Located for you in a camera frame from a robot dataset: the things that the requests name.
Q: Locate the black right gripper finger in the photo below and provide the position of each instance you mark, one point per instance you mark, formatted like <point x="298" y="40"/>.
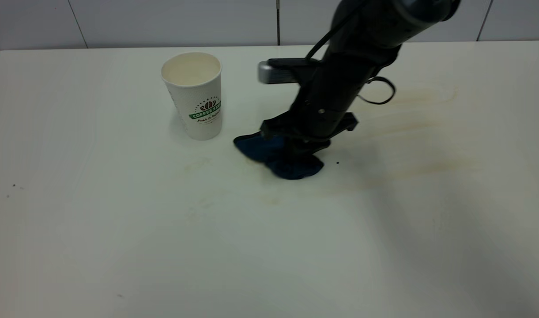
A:
<point x="321" y="146"/>
<point x="302" y="147"/>

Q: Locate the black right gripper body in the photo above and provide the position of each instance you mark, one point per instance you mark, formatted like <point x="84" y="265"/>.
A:
<point x="326" y="101"/>

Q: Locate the dark blue cleaning cloth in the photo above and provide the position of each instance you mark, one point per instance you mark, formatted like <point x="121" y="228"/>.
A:
<point x="291" y="168"/>

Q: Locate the white paper coffee cup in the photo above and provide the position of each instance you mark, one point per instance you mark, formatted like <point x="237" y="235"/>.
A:
<point x="192" y="115"/>

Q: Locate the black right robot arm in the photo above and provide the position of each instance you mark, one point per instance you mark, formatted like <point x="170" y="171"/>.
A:
<point x="406" y="17"/>

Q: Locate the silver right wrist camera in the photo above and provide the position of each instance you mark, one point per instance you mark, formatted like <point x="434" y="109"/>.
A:
<point x="278" y="73"/>

